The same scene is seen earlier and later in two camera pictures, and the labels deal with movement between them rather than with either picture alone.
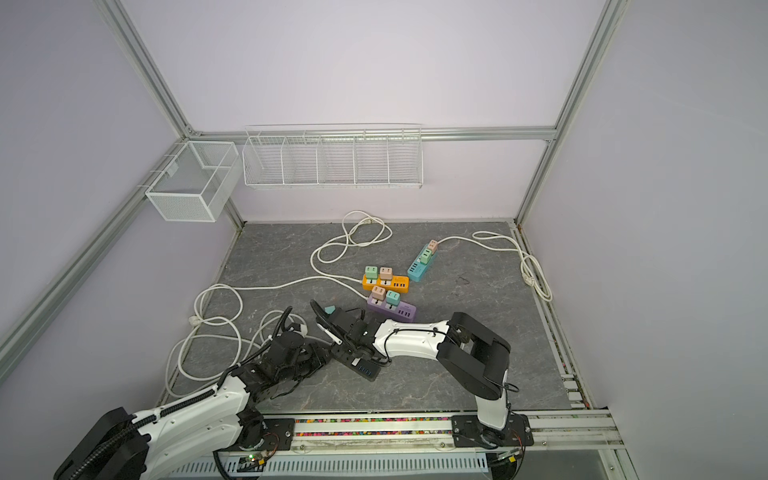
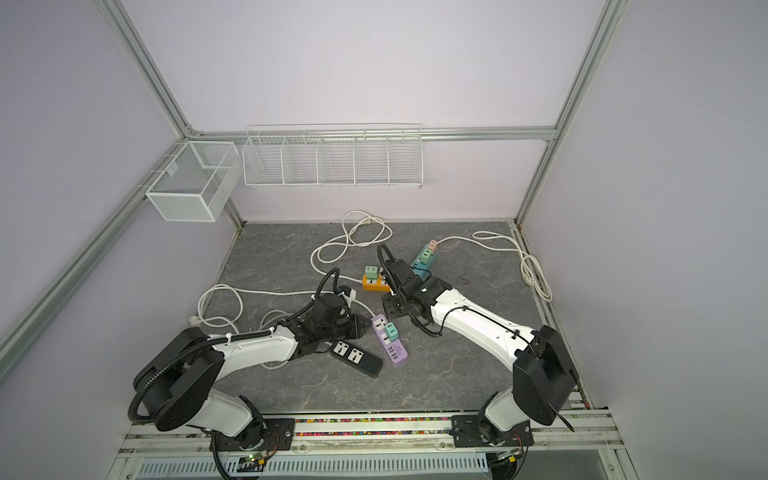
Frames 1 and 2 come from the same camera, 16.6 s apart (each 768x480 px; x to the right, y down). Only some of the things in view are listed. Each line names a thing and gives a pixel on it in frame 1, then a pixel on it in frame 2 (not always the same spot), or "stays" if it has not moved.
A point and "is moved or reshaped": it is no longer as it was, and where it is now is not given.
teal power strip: (418, 269) stays
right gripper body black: (352, 350) to (396, 305)
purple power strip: (402, 311) is moved or reshaped
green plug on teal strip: (425, 257) stays
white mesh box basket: (198, 182) stays
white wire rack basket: (333, 156) stays
